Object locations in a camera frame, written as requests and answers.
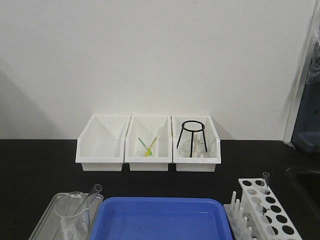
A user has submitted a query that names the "clear glass flask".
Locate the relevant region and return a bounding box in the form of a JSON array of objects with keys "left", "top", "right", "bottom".
[{"left": 178, "top": 133, "right": 211, "bottom": 158}]

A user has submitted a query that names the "black lab sink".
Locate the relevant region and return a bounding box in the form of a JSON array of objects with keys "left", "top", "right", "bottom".
[{"left": 286, "top": 167, "right": 320, "bottom": 218}]

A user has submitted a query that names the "blue plastic tray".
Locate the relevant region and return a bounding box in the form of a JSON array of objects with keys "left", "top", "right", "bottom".
[{"left": 89, "top": 197, "right": 233, "bottom": 240}]

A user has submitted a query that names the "white test tube rack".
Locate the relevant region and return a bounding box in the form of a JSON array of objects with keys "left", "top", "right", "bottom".
[{"left": 224, "top": 178, "right": 302, "bottom": 240}]

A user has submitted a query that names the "white storage bin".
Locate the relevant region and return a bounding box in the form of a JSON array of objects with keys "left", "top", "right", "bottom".
[
  {"left": 171, "top": 115, "right": 221, "bottom": 172},
  {"left": 75, "top": 115, "right": 131, "bottom": 172},
  {"left": 124, "top": 115, "right": 173, "bottom": 172}
]

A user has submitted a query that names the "green plastic stirrer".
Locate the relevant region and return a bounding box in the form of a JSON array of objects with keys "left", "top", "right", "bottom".
[{"left": 138, "top": 137, "right": 153, "bottom": 157}]

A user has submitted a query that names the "black wire tripod stand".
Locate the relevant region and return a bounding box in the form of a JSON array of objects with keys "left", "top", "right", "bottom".
[{"left": 176, "top": 120, "right": 208, "bottom": 158}]

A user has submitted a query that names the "grey pegboard drying rack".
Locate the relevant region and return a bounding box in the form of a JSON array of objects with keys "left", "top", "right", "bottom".
[{"left": 291, "top": 27, "right": 320, "bottom": 154}]

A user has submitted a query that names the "left white storage bin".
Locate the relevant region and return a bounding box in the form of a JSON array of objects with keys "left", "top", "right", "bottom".
[{"left": 75, "top": 115, "right": 131, "bottom": 172}]

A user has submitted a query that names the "clear glass beaker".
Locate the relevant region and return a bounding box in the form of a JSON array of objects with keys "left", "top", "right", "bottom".
[{"left": 54, "top": 192, "right": 91, "bottom": 240}]

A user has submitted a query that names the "small clear test tube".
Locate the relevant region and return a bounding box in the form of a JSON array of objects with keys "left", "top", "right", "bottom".
[{"left": 261, "top": 172, "right": 270, "bottom": 195}]

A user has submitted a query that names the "middle white storage bin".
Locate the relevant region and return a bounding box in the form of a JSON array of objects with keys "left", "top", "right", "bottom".
[{"left": 124, "top": 115, "right": 173, "bottom": 172}]

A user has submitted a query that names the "yellow plastic stirrer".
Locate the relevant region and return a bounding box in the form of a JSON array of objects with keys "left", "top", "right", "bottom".
[{"left": 144, "top": 136, "right": 159, "bottom": 157}]

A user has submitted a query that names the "right white storage bin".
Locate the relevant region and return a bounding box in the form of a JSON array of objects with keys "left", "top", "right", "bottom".
[{"left": 171, "top": 115, "right": 221, "bottom": 172}]

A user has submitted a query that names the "large clear test tube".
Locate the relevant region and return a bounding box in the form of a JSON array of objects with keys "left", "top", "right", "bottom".
[{"left": 74, "top": 184, "right": 102, "bottom": 215}]

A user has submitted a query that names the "plastic bag of pegs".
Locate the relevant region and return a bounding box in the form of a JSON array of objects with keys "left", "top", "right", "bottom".
[{"left": 306, "top": 29, "right": 320, "bottom": 85}]

